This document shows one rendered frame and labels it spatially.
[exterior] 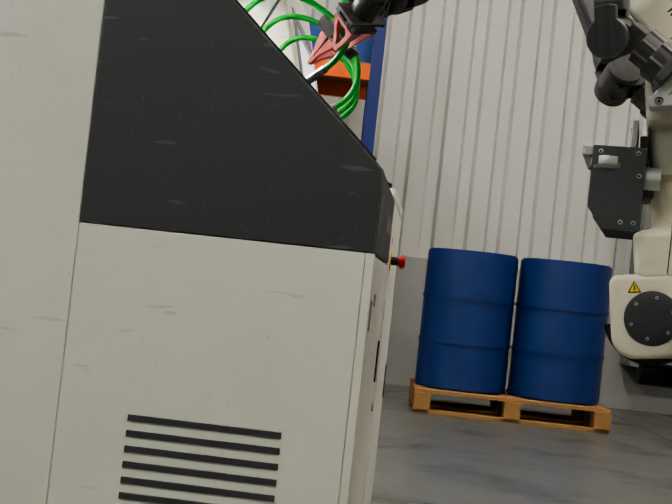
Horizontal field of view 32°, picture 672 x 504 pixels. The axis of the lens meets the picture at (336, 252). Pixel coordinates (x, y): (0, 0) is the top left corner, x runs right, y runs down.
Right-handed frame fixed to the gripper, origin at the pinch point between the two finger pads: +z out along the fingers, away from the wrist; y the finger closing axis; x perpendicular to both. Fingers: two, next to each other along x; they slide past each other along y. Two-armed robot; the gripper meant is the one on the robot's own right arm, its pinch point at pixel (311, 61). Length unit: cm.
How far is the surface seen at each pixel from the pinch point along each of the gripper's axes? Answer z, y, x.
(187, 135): 23.0, -9.9, 37.5
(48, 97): 39, 13, 44
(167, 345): 51, -39, 37
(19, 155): 51, 7, 45
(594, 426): 65, -98, -481
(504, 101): -15, 141, -654
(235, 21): 2.1, 1.7, 35.9
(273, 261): 25, -39, 33
